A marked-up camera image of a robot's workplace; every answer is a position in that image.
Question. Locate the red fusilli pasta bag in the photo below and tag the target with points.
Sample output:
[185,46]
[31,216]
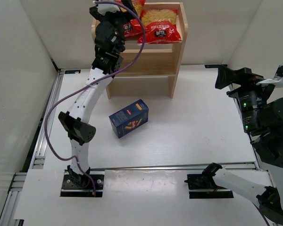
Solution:
[160,26]
[133,28]

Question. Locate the blue Barilla rigatoni box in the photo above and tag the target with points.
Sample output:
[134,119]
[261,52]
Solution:
[129,118]

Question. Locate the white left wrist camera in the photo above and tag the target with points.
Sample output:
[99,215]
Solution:
[104,6]

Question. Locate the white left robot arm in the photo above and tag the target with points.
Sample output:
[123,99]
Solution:
[76,120]

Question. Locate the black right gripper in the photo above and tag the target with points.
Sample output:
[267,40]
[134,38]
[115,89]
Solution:
[244,83]

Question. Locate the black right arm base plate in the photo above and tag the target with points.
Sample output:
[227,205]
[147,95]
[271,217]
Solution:
[203,187]

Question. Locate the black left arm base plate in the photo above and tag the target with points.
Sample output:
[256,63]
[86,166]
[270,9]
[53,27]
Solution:
[72,187]

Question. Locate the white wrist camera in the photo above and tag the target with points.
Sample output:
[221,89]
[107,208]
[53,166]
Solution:
[277,80]
[104,6]

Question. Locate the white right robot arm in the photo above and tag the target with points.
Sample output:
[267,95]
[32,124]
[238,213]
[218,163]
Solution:
[264,121]

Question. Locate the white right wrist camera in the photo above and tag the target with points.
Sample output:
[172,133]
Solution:
[277,80]

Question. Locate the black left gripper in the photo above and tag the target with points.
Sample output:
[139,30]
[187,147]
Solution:
[126,6]

